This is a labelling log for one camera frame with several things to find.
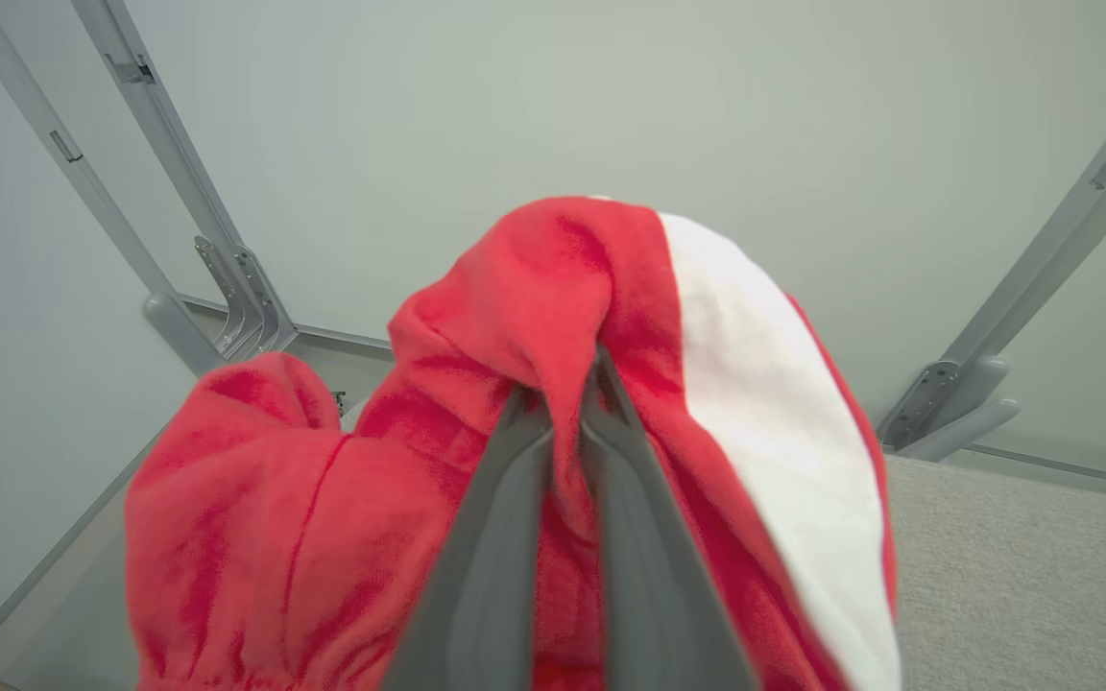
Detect grey metal frame left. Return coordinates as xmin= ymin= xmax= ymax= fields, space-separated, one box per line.
xmin=0 ymin=0 xmax=228 ymax=377

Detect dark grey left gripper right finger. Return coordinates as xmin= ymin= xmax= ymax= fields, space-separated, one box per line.
xmin=579 ymin=345 xmax=757 ymax=691

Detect red jersey shirt white sleeves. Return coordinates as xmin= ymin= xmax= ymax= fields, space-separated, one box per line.
xmin=124 ymin=195 xmax=902 ymax=691

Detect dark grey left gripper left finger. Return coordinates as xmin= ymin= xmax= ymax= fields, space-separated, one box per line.
xmin=385 ymin=384 xmax=555 ymax=691

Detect grey double frame post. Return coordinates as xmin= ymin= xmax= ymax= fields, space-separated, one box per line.
xmin=878 ymin=58 xmax=1106 ymax=464

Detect grey slanted frame legs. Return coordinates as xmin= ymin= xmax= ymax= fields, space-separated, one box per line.
xmin=69 ymin=0 xmax=300 ymax=364

